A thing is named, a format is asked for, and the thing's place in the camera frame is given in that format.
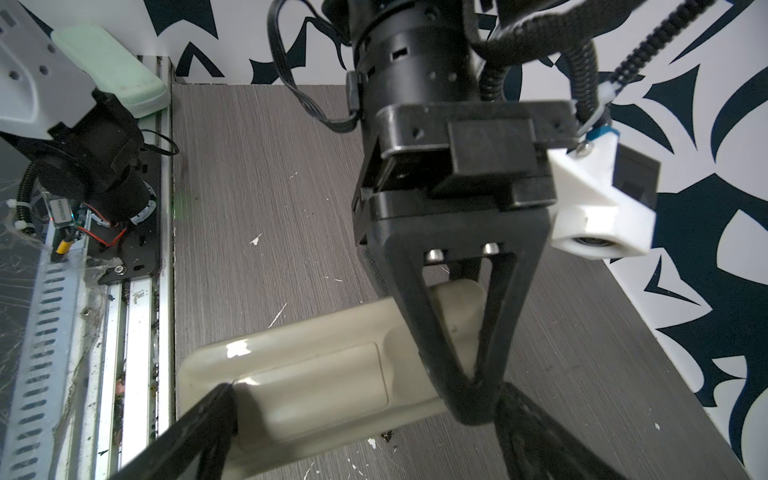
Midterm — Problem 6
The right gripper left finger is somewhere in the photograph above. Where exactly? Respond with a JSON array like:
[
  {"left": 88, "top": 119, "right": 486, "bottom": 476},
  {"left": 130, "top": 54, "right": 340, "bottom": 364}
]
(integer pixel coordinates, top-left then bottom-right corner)
[{"left": 112, "top": 383, "right": 237, "bottom": 480}]

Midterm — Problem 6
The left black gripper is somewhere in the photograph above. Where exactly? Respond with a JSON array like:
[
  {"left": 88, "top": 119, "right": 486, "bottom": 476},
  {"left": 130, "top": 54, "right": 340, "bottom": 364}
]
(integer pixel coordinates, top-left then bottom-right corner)
[{"left": 350, "top": 1, "right": 576, "bottom": 425}]

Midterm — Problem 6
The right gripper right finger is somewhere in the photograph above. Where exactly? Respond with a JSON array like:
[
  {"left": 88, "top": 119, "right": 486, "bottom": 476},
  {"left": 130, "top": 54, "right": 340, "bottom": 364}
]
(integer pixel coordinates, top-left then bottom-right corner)
[{"left": 494, "top": 383, "right": 624, "bottom": 480}]

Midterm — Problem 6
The white remote control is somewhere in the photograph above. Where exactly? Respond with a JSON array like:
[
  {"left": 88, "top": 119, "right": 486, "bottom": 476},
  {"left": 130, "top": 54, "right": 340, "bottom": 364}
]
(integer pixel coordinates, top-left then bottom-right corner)
[{"left": 175, "top": 278, "right": 487, "bottom": 480}]

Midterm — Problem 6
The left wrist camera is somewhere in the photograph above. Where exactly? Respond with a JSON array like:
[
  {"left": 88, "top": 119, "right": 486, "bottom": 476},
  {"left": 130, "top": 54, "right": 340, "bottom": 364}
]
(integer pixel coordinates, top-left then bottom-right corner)
[{"left": 547, "top": 127, "right": 658, "bottom": 260}]

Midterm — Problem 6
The white slotted cable duct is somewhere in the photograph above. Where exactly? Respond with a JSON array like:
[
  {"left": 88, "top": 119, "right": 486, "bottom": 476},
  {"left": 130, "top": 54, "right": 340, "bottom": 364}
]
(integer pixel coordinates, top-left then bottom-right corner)
[{"left": 1, "top": 242, "right": 84, "bottom": 479}]

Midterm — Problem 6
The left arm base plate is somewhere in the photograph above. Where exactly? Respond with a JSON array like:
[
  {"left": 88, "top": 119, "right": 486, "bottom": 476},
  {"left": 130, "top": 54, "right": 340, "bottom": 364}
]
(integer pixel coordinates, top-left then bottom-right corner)
[{"left": 88, "top": 151, "right": 161, "bottom": 285}]

